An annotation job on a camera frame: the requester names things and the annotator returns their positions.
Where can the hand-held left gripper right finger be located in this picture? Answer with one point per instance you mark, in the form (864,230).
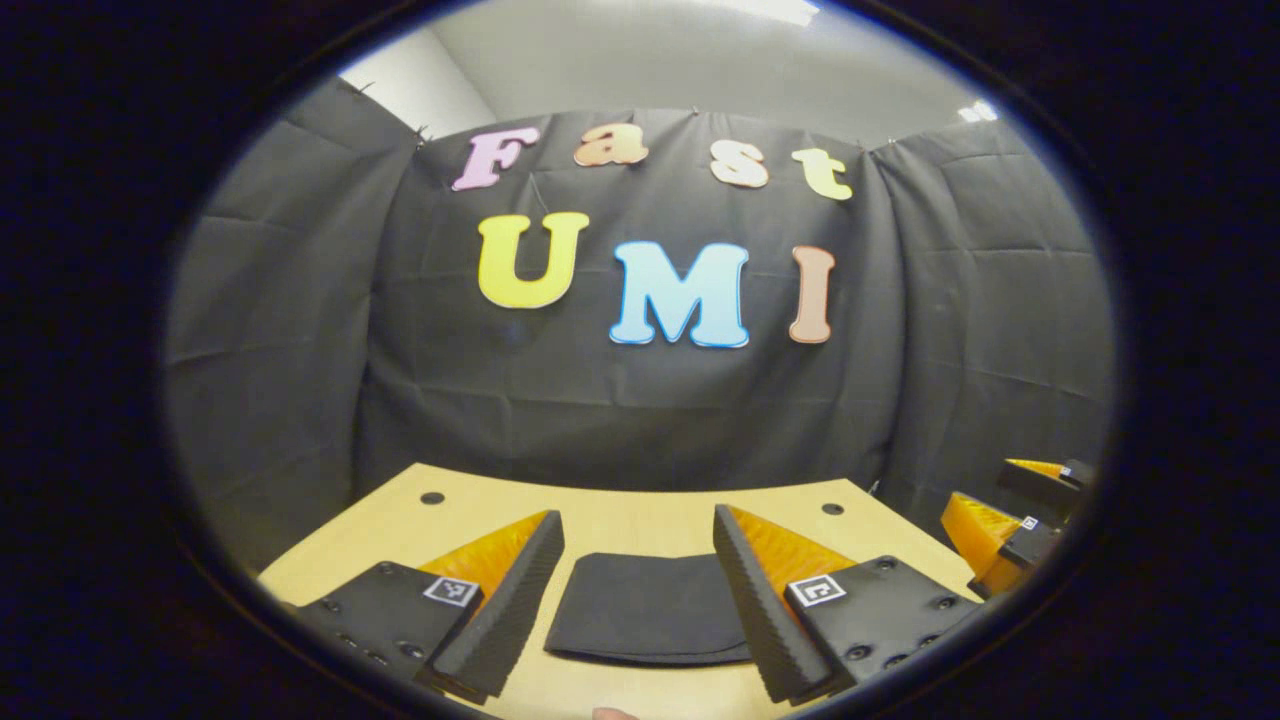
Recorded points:
(765,620)

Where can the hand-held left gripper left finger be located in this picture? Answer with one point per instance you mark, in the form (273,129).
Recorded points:
(510,610)

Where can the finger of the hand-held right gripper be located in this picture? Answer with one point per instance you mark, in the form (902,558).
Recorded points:
(985,535)
(1055,480)

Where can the dark grey jeans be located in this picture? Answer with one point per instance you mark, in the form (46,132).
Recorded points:
(650,610)

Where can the black backdrop cloth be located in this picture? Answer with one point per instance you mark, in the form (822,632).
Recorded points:
(600,420)

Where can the ceiling light panel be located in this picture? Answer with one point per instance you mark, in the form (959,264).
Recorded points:
(978,111)

